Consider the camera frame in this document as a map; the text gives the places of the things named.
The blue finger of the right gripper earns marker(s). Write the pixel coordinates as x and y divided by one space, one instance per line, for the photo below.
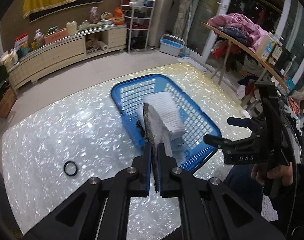
246 123
218 142

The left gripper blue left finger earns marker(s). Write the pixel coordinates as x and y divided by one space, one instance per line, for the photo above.
140 184

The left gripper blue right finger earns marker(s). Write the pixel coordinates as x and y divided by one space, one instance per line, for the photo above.
170 176

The grey white fuzzy pad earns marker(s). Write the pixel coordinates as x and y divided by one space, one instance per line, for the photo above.
156 133

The white waffle towel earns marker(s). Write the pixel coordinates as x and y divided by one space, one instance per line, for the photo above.
168 111

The light blue cloth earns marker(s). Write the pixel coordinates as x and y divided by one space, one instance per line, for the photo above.
179 148

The black dragon plush toy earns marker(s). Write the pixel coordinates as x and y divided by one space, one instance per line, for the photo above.
141 129

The right hand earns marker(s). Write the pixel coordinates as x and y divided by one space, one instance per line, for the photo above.
261 174

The blue plastic basket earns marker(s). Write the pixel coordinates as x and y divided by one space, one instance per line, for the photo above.
180 114

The wooden side table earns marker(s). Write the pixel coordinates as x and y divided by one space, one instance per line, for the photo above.
241 51

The pink clothes pile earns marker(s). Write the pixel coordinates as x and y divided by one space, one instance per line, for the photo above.
254 32

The white blue storage box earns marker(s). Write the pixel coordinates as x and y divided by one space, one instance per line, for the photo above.
171 45

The silver air conditioner tower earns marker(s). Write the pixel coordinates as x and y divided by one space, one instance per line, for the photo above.
163 20

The white paper roll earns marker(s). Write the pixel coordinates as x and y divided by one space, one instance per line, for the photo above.
102 46

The wicker basket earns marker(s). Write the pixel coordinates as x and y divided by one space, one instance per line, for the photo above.
7 102

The cream tv cabinet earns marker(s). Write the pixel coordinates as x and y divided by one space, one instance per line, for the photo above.
62 53

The white metal shelf rack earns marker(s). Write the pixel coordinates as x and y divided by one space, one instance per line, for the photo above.
138 16

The orange bag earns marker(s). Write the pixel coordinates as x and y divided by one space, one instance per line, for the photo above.
118 18

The pink box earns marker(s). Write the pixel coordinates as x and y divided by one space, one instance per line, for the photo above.
55 36

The cream plastic jug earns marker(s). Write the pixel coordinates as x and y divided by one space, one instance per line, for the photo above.
71 28

